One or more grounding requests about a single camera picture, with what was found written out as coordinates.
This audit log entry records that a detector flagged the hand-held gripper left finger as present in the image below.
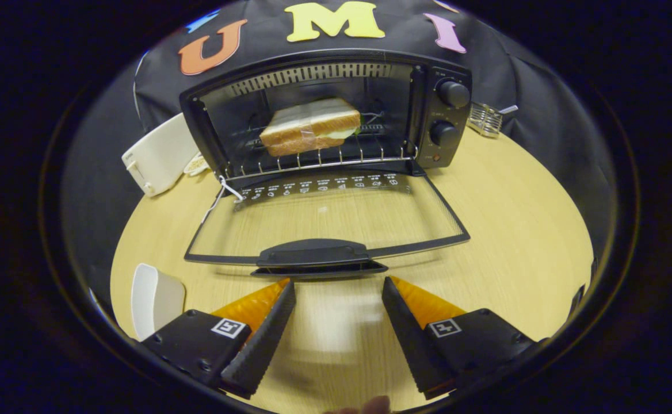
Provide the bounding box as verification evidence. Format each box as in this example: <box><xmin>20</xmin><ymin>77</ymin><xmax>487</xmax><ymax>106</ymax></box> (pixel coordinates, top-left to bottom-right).
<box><xmin>140</xmin><ymin>278</ymin><xmax>297</xmax><ymax>400</ymax></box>

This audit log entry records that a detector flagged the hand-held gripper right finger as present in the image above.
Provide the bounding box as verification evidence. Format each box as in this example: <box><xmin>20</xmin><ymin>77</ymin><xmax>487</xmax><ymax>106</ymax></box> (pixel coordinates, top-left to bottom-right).
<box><xmin>381</xmin><ymin>276</ymin><xmax>544</xmax><ymax>401</ymax></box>

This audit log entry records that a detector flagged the black toaster oven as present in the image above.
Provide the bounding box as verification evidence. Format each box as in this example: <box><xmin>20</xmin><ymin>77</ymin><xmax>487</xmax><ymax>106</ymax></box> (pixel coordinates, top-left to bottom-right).
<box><xmin>179</xmin><ymin>49</ymin><xmax>474</xmax><ymax>281</ymax></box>

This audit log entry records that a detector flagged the toasted bread sandwich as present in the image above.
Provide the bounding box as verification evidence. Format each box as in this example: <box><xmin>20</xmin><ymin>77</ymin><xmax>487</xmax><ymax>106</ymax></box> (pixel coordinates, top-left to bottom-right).
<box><xmin>259</xmin><ymin>98</ymin><xmax>363</xmax><ymax>158</ymax></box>

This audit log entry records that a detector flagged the white pop-up toaster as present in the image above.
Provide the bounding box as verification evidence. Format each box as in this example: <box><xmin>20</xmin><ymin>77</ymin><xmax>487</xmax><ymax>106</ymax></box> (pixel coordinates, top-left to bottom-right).
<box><xmin>121</xmin><ymin>113</ymin><xmax>202</xmax><ymax>198</ymax></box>

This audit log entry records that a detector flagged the white rectangular plate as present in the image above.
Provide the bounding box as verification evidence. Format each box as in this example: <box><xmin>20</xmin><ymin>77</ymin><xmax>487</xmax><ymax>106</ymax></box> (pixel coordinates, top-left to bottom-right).
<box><xmin>131</xmin><ymin>263</ymin><xmax>186</xmax><ymax>342</ymax></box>

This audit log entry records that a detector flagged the white divided seed dish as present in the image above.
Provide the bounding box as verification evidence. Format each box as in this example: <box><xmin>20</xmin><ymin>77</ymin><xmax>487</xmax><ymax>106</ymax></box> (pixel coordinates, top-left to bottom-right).
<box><xmin>184</xmin><ymin>152</ymin><xmax>211</xmax><ymax>178</ymax></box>

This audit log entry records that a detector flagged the black backdrop cloth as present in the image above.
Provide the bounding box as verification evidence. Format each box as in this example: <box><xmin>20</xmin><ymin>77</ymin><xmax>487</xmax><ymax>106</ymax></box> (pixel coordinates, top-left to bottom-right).
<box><xmin>62</xmin><ymin>0</ymin><xmax>620</xmax><ymax>302</ymax></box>

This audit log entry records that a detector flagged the white cord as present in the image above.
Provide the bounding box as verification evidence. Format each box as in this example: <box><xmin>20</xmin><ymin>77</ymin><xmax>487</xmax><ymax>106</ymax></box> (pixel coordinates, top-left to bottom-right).
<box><xmin>200</xmin><ymin>175</ymin><xmax>245</xmax><ymax>225</ymax></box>

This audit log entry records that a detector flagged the metal wire basket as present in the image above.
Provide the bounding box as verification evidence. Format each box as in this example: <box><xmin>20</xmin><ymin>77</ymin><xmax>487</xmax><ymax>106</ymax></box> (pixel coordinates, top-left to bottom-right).
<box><xmin>467</xmin><ymin>102</ymin><xmax>520</xmax><ymax>138</ymax></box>

